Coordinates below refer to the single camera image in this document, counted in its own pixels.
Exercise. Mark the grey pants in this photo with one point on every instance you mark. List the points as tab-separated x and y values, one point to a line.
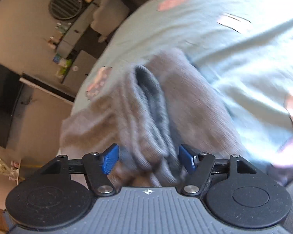
185	97

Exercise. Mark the beige upholstered chair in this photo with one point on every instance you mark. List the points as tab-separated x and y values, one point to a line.
109	12

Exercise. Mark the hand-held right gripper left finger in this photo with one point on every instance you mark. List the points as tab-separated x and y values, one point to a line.
110	159

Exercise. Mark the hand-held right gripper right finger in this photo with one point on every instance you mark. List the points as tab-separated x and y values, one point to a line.
186	159

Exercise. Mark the grey nightstand cabinet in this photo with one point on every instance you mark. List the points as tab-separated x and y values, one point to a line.
81	68

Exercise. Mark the round black-framed mirror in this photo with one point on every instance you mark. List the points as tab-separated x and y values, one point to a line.
64	4

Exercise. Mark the black white standing panel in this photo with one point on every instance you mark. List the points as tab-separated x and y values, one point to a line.
48	87

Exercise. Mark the blue and white box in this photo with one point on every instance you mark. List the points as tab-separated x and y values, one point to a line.
56	59

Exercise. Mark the clear plastic bag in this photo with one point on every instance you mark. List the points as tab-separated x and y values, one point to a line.
6	169

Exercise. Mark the green packets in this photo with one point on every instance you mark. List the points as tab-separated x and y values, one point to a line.
64	67

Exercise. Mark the bed with light green sheet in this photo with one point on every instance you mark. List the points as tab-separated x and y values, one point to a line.
210	34

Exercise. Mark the black television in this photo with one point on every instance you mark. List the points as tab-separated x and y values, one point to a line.
5	97

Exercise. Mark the grey dressing table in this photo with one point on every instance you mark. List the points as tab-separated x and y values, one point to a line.
73	36

